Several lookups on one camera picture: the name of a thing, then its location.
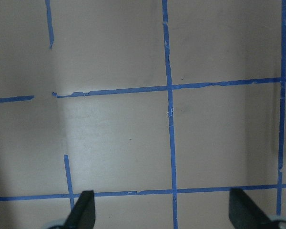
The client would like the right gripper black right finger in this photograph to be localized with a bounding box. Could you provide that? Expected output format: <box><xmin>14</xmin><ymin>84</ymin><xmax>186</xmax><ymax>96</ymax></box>
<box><xmin>229</xmin><ymin>188</ymin><xmax>277</xmax><ymax>229</ymax></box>

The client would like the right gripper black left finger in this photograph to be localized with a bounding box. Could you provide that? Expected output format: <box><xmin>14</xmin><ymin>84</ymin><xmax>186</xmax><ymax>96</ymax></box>
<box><xmin>62</xmin><ymin>190</ymin><xmax>96</xmax><ymax>229</ymax></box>

